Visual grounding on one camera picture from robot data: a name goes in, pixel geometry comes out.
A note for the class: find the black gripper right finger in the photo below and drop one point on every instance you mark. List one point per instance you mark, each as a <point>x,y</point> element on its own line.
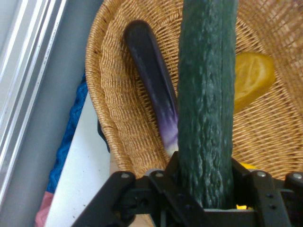
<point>270,196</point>

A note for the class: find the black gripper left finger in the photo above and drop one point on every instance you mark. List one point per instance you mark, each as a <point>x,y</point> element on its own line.
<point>146,198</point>

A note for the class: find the long green cucumber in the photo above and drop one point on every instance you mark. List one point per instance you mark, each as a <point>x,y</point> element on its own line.
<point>206,94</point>

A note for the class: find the bright yellow bell pepper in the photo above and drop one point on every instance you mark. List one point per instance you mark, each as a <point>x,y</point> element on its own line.
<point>248,166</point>

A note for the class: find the woven wicker basket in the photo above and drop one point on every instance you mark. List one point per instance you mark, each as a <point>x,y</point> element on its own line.
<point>123,106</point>

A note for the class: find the pink cloth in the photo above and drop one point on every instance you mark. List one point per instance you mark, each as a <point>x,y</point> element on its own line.
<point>43,208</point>

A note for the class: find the blue textured cloth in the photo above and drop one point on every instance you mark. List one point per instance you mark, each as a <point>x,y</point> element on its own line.
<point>71,123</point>

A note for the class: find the dark orange bell pepper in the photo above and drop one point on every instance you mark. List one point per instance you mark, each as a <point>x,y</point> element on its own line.
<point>253,78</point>

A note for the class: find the dark purple eggplant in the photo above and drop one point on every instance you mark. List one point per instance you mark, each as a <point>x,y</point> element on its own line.
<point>151,71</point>

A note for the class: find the long aluminium wall rail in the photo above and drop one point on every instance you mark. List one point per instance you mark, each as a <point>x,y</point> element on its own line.
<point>23,71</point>

